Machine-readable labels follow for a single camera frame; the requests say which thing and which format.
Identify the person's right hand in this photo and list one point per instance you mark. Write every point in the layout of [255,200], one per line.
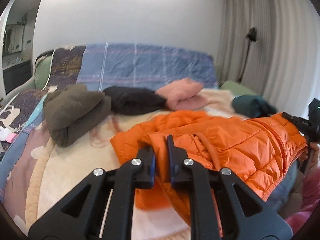
[312,158]

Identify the dark patterned quilt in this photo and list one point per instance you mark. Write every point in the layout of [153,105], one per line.
[20,110]

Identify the dark green folded garment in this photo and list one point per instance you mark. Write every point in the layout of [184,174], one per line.
[253,106]

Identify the olive green folded fleece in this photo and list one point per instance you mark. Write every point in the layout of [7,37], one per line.
[74,111]

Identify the blue plaid bed cover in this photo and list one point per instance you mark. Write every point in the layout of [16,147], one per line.
[143,66]

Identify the cream plush blanket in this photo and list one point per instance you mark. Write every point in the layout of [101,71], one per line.
[58,170]

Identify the black floor lamp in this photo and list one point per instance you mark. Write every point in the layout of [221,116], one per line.
[252,37]

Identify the beige pleated curtain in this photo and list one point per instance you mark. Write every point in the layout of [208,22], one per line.
[283,64]

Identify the black folded jacket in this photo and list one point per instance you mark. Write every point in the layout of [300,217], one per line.
[134,101]

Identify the green pillow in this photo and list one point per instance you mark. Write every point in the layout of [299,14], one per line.
[42,71]

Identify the pink quilted folded jacket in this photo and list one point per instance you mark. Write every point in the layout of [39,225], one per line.
[183,94]

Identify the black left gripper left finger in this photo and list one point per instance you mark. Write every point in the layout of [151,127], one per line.
[101,205]

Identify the orange puffer jacket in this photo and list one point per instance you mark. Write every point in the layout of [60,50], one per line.
[259,151]

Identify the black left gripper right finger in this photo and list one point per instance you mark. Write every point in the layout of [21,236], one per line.
[221,205]

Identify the pink fleece sleeve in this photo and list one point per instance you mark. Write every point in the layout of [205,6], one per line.
[310,199]

